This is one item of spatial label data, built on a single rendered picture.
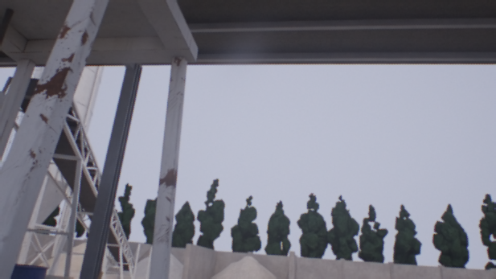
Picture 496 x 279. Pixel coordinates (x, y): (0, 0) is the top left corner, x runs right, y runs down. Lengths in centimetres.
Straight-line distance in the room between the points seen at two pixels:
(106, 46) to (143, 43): 20
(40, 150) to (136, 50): 117
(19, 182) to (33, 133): 11
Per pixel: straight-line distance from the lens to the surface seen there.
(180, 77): 181
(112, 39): 201
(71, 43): 98
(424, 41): 616
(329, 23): 554
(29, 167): 81
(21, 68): 232
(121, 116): 615
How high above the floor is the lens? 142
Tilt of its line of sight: 20 degrees up
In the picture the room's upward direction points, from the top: 5 degrees clockwise
